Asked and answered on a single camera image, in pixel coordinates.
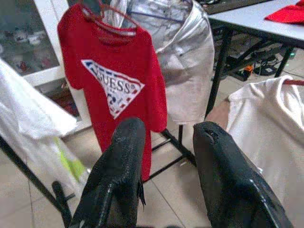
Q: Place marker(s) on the red plastic hanger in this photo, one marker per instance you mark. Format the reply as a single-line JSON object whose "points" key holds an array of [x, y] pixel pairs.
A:
{"points": [[116, 13], [294, 82]]}

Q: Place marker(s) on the white T-shirt with green print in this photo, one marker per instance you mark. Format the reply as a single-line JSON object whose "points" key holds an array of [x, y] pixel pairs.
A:
{"points": [[31, 114]]}

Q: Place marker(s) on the grey table with black legs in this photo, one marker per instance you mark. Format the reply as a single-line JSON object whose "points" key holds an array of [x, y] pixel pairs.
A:
{"points": [[256, 26]]}

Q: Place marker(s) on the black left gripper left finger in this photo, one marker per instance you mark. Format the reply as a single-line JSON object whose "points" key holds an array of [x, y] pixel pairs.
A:
{"points": [[116, 171]]}

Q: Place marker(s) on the white glass door cabinet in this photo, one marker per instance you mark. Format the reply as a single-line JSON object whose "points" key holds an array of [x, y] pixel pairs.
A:
{"points": [[23, 35]]}

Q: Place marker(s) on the light grey jacket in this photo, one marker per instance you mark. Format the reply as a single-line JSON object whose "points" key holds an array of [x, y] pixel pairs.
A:
{"points": [[187, 71]]}

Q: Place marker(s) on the blue hanger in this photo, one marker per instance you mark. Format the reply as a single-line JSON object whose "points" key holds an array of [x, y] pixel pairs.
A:
{"points": [[156, 16]]}

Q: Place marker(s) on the black clothes rack chrome rail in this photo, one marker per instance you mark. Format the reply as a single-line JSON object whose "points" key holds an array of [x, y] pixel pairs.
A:
{"points": [[61, 204]]}

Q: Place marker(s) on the red cloth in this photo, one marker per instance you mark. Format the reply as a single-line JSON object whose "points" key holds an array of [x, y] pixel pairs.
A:
{"points": [[287, 14]]}

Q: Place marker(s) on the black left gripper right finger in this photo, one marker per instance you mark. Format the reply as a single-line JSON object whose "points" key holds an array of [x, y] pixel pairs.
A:
{"points": [[230, 180]]}

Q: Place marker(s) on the plain white T-shirt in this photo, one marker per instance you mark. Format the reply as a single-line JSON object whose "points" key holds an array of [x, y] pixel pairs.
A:
{"points": [[268, 123]]}

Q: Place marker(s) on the red Guess T-shirt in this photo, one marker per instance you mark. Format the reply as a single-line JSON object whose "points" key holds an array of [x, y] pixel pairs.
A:
{"points": [[114, 54]]}

